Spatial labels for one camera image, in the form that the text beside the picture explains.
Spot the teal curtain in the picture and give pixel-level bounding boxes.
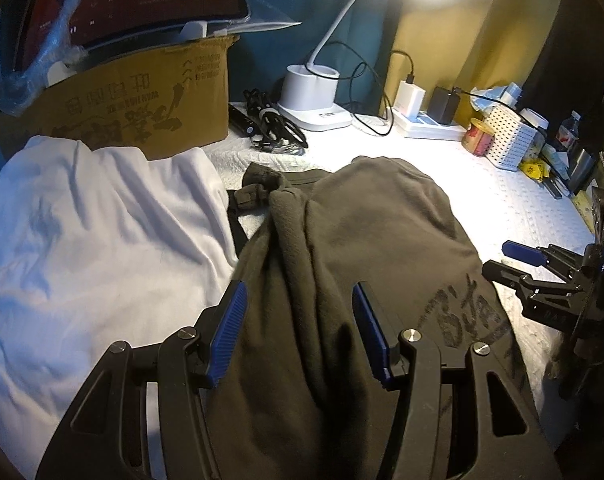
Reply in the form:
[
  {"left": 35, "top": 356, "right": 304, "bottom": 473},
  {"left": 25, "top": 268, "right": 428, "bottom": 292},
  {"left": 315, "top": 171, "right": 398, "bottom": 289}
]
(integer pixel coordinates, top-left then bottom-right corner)
[{"left": 227, "top": 0, "right": 403, "bottom": 116}]

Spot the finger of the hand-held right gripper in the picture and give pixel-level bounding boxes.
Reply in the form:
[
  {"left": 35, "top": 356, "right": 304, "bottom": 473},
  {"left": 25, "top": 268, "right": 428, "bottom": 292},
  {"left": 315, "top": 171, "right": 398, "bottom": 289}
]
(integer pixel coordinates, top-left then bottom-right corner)
[
  {"left": 502, "top": 240, "right": 591, "bottom": 282},
  {"left": 482, "top": 258, "right": 591, "bottom": 322}
]

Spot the jar with white lid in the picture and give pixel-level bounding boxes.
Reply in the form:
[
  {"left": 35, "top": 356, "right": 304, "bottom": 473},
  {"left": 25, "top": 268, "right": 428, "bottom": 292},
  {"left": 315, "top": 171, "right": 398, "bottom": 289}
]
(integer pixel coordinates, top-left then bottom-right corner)
[{"left": 519, "top": 107, "right": 550, "bottom": 161}]

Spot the white power strip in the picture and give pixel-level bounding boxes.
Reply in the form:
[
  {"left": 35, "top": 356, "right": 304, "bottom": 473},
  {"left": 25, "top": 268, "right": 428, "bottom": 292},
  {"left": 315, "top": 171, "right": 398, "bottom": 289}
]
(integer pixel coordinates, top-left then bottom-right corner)
[{"left": 392, "top": 110, "right": 470, "bottom": 141}]

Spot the yellow curtain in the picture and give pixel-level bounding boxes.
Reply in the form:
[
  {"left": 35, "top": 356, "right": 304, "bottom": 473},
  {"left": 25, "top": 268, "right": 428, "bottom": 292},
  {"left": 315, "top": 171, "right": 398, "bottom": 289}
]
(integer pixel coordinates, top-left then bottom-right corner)
[{"left": 382, "top": 0, "right": 570, "bottom": 128}]

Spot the white charger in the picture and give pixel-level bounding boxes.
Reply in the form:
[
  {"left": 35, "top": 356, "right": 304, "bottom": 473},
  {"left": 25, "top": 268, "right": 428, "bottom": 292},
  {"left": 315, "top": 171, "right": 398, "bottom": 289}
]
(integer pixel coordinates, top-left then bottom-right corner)
[{"left": 396, "top": 80, "right": 425, "bottom": 117}]

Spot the yellowish tissue box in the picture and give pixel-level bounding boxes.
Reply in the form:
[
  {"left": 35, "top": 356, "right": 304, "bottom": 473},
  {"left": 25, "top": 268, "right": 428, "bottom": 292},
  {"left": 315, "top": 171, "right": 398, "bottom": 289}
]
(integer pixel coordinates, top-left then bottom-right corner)
[{"left": 572, "top": 187, "right": 602, "bottom": 231}]

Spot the dark olive t-shirt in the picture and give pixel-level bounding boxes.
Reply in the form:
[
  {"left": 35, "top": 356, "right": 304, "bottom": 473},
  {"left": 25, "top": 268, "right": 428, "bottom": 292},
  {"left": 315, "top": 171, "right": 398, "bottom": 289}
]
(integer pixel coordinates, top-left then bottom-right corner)
[{"left": 202, "top": 156, "right": 552, "bottom": 480}]

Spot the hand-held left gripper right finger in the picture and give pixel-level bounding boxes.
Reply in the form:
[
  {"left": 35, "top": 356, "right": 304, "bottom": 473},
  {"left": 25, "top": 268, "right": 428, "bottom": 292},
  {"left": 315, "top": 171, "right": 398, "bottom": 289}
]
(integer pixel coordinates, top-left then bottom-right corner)
[{"left": 352, "top": 281, "right": 565, "bottom": 480}]

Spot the black adapter cable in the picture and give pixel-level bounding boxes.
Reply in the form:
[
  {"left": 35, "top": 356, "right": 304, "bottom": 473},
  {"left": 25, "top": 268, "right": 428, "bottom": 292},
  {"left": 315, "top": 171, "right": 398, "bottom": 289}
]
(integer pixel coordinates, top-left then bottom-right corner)
[{"left": 454, "top": 87, "right": 520, "bottom": 108}]

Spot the white plug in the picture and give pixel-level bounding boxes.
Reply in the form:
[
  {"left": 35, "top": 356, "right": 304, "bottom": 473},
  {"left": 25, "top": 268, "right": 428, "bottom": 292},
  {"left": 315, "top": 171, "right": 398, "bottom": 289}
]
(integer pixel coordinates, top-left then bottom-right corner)
[{"left": 179, "top": 20, "right": 210, "bottom": 41}]

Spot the plastic water bottle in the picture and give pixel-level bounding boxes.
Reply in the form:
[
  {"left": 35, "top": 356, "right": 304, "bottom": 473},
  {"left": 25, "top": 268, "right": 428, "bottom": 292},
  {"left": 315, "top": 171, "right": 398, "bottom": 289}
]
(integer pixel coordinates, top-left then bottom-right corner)
[{"left": 556, "top": 111, "right": 581, "bottom": 153}]

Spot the clear blue plastic bag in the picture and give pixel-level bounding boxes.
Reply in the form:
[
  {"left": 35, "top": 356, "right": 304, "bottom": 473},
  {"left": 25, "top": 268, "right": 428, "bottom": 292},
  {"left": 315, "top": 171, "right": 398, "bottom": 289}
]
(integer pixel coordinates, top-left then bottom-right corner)
[{"left": 0, "top": 0, "right": 100, "bottom": 111}]

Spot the white desk lamp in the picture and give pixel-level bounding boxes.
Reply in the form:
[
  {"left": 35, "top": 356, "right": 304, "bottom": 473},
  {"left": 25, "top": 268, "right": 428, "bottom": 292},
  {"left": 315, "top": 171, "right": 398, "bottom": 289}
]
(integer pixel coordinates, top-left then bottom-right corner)
[{"left": 277, "top": 0, "right": 477, "bottom": 133}]

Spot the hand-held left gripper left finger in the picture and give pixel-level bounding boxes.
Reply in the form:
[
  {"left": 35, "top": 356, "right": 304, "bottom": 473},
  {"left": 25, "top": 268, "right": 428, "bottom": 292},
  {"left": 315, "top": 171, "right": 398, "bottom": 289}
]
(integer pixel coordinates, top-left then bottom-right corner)
[{"left": 34, "top": 280, "right": 249, "bottom": 480}]

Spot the red tin can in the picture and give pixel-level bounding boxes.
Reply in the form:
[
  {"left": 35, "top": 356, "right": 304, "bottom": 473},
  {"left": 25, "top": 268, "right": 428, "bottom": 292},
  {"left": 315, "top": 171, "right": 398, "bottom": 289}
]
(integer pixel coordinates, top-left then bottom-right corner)
[{"left": 462, "top": 117, "right": 497, "bottom": 157}]

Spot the pale blue plastic bag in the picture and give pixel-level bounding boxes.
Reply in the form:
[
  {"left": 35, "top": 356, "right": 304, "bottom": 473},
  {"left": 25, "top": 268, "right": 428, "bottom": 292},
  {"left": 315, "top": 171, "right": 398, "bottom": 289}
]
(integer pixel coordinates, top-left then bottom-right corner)
[{"left": 469, "top": 82, "right": 522, "bottom": 111}]

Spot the white t-shirt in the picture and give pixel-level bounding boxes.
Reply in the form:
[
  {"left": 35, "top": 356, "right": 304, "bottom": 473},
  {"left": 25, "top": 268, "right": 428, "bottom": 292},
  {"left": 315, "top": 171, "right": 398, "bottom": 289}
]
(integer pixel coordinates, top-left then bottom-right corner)
[{"left": 0, "top": 136, "right": 240, "bottom": 480}]

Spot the black remote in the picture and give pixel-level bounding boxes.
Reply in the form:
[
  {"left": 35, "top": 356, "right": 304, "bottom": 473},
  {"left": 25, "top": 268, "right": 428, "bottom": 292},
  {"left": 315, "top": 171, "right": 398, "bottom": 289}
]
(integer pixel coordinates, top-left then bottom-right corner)
[{"left": 228, "top": 102, "right": 257, "bottom": 136}]

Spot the black cloth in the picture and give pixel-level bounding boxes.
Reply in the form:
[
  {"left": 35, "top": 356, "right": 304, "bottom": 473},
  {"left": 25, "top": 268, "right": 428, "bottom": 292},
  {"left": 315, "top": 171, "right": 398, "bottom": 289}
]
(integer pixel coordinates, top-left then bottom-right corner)
[{"left": 226, "top": 189, "right": 249, "bottom": 257}]

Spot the metal cup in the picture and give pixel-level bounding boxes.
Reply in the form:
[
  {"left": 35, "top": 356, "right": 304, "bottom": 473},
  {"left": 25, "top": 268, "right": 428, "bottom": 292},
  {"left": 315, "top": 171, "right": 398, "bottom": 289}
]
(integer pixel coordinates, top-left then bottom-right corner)
[{"left": 564, "top": 147, "right": 596, "bottom": 193}]

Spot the black power adapter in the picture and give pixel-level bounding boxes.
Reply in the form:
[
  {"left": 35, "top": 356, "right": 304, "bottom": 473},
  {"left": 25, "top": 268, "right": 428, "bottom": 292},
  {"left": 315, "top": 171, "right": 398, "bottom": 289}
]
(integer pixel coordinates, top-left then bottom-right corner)
[{"left": 428, "top": 86, "right": 460, "bottom": 126}]

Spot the yellow snack packet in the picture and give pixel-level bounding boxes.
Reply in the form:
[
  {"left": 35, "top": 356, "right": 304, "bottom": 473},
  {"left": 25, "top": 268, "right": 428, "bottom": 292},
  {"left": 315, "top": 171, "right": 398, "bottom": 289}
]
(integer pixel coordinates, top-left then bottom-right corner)
[{"left": 519, "top": 159, "right": 550, "bottom": 178}]

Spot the white perforated basket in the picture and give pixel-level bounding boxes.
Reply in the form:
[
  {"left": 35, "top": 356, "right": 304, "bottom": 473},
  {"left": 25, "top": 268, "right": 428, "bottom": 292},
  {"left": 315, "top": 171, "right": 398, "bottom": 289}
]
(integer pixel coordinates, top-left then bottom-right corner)
[{"left": 483, "top": 105, "right": 537, "bottom": 171}]

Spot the black cable bundle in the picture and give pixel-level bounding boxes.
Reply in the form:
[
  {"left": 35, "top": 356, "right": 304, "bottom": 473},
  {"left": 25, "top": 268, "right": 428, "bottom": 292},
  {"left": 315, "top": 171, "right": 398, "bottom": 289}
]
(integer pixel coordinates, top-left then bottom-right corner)
[{"left": 243, "top": 87, "right": 310, "bottom": 155}]

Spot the black USB cable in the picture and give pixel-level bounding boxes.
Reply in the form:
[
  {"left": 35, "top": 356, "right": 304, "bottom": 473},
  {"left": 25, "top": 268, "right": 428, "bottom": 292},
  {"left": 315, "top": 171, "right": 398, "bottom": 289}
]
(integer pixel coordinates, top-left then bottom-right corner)
[{"left": 309, "top": 42, "right": 417, "bottom": 137}]

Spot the cardboard box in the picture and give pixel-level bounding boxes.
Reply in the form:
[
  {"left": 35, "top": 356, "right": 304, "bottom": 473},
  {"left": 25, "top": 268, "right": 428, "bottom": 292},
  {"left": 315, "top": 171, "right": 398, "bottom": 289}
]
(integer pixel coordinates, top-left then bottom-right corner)
[{"left": 0, "top": 32, "right": 240, "bottom": 161}]

